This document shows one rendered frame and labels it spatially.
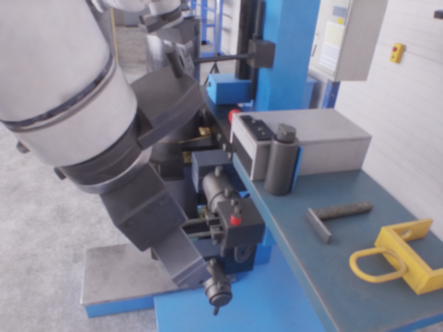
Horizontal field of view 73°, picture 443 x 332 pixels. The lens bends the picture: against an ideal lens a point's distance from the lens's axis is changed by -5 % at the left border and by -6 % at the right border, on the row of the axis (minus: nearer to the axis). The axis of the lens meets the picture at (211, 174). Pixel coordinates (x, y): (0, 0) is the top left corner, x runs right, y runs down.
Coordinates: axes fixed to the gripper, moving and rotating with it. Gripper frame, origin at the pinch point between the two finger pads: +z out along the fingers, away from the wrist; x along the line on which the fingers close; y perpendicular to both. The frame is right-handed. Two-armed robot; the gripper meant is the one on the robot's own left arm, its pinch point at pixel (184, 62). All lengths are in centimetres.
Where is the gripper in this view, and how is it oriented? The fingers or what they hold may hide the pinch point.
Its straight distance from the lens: 104.6
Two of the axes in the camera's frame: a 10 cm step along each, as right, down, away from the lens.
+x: -6.7, -4.3, 6.1
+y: 7.1, -6.3, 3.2
